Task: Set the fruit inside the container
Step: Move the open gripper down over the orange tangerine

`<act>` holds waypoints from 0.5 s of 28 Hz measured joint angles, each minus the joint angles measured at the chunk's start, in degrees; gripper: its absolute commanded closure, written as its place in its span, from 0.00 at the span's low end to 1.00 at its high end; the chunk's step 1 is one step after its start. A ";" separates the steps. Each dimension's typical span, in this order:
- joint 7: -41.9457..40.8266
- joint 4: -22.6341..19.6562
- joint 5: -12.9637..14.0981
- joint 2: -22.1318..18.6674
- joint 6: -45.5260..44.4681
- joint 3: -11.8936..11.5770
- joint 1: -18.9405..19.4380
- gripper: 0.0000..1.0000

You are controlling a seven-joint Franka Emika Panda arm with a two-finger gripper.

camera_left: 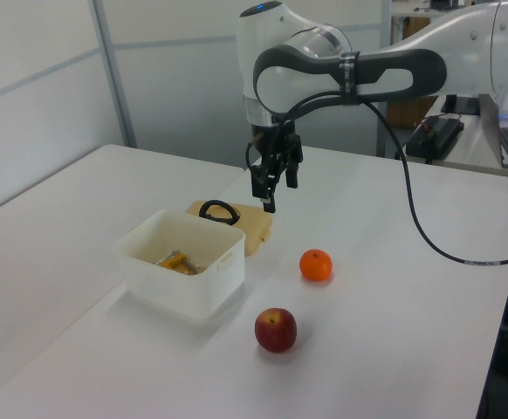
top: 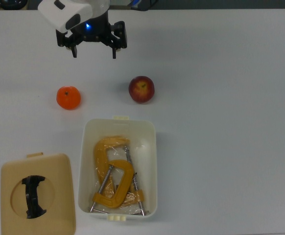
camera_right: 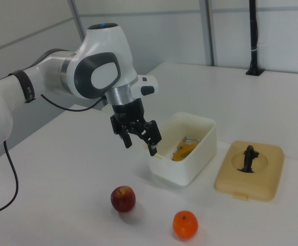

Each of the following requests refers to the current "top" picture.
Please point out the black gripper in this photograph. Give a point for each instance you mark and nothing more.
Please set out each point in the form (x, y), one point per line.
(96, 29)

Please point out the orange toy mandarin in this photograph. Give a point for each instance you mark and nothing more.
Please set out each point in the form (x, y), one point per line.
(68, 98)

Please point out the red yellow toy apple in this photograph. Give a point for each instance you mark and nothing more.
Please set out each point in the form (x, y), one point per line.
(141, 90)

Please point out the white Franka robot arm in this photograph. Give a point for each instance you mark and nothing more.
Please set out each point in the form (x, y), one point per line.
(59, 12)

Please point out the white plastic container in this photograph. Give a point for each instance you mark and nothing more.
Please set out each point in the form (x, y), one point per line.
(87, 151)

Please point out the tan plastic container lid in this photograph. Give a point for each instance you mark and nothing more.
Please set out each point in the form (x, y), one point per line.
(59, 176)

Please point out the dark round object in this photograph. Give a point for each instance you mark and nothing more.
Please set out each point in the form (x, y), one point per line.
(10, 3)

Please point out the large yellow C-clamp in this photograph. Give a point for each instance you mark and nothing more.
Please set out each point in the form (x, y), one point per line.
(101, 154)

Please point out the clear plastic bag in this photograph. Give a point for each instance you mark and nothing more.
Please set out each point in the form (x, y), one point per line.
(118, 155)

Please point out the small yellow C-clamp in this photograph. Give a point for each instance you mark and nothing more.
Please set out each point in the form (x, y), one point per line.
(125, 177)

